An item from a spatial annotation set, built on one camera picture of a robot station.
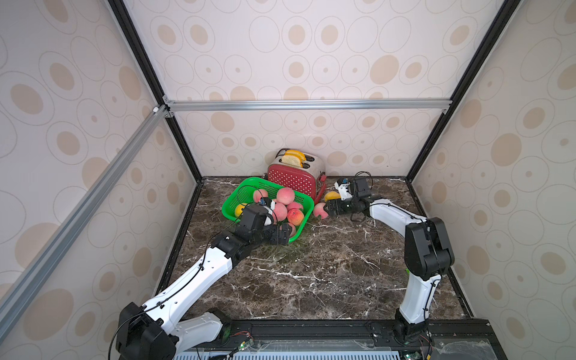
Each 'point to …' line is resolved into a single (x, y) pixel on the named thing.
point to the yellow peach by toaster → (331, 195)
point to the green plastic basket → (241, 193)
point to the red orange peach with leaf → (295, 217)
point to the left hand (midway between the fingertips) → (287, 227)
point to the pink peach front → (259, 193)
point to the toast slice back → (300, 155)
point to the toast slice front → (291, 160)
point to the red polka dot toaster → (310, 179)
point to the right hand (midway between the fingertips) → (330, 207)
